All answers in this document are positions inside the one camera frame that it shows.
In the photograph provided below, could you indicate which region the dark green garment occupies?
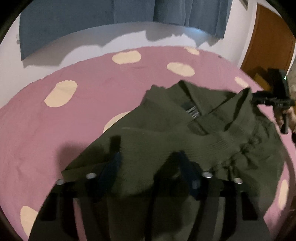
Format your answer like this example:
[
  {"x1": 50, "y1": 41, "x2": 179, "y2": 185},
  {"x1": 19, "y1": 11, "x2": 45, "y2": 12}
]
[{"x1": 28, "y1": 79, "x2": 286, "y2": 241}]

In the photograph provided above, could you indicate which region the person's right hand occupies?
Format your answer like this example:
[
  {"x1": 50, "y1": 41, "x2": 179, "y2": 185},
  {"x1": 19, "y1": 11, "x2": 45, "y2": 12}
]
[{"x1": 274, "y1": 82, "x2": 295, "y2": 135}]

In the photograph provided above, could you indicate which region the brown wooden door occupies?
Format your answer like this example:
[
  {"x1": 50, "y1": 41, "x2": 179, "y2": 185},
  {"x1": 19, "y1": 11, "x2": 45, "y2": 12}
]
[{"x1": 241, "y1": 4, "x2": 295, "y2": 78}]

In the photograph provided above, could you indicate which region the pink polka dot bedsheet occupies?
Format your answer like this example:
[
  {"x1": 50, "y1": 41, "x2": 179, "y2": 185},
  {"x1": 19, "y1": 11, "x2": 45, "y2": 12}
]
[{"x1": 1, "y1": 47, "x2": 295, "y2": 240}]

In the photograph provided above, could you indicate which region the blue curtain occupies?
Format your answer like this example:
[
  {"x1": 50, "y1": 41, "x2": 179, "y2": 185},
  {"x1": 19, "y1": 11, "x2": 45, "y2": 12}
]
[{"x1": 19, "y1": 0, "x2": 232, "y2": 60}]

